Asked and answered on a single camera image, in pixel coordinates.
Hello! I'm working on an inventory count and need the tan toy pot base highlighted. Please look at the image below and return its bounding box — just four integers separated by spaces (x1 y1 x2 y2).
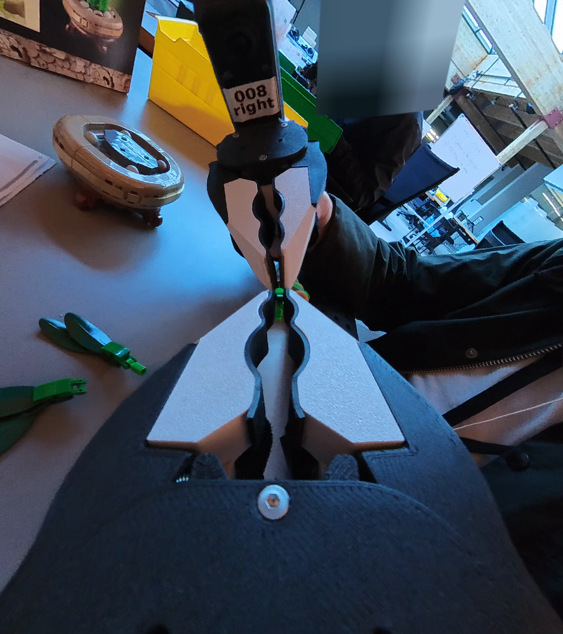
53 115 184 228

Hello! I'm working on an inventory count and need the person's right hand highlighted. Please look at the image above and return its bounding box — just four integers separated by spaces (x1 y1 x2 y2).
313 192 337 241

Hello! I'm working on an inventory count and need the person's right forearm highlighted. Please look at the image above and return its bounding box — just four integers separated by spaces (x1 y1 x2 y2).
301 195 563 362

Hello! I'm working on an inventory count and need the white whiteboard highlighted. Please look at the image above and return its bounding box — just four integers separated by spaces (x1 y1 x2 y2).
430 114 502 204

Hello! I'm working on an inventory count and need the black toy set box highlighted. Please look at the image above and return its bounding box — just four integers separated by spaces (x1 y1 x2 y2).
0 0 146 94

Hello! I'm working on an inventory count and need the grey desk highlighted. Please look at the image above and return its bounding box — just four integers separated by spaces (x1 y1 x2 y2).
0 45 361 615

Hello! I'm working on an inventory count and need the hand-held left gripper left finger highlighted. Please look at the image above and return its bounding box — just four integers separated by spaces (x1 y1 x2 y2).
146 290 276 479

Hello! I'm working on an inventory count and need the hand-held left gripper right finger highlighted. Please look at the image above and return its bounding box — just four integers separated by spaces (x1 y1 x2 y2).
284 287 407 479

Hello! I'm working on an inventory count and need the green plastic bin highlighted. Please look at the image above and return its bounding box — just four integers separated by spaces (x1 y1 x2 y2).
278 50 344 154

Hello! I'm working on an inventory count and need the yellow plastic bin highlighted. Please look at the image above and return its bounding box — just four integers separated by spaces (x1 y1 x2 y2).
148 15 309 145

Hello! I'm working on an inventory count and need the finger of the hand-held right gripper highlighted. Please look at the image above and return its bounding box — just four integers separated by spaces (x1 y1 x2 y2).
273 167 318 290
223 177 276 292

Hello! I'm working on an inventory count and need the green toy leaf pair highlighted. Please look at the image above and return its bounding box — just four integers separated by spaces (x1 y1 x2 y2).
39 312 148 374
0 378 86 474

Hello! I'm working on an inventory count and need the person's pale shirt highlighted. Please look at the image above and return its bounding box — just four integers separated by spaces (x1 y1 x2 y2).
408 354 563 461

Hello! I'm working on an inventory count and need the person's dark jacket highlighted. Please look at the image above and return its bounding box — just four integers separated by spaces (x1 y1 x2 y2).
328 111 563 377

